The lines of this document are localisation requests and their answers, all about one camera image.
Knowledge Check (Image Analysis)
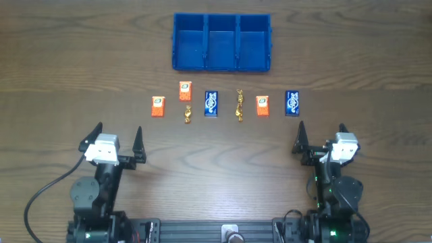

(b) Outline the orange candy box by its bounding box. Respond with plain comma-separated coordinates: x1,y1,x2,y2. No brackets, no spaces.
255,95,271,117
151,96,166,118
178,80,193,103

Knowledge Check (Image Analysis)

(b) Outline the blue candy pack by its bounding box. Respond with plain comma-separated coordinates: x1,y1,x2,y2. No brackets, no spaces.
204,90,219,118
284,90,300,117

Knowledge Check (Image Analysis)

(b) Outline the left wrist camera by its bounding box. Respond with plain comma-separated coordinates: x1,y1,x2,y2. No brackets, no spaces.
84,133,122,167

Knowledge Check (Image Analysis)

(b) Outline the mounting rail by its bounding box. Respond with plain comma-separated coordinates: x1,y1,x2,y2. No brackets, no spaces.
66,217,369,243

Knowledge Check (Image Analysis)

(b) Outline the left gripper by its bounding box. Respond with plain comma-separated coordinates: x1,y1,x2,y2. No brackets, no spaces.
78,121,148,171

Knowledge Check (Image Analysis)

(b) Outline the blue tray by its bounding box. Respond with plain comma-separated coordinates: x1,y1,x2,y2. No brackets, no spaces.
171,12,273,73

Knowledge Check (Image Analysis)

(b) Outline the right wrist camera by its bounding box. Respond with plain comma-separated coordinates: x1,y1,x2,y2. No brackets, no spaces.
326,132,360,165

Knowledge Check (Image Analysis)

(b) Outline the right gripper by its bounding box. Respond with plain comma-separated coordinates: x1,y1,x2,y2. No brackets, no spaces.
292,120,350,167

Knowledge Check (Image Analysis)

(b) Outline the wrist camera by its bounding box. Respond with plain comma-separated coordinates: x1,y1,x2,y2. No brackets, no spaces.
326,132,360,165
84,133,122,167

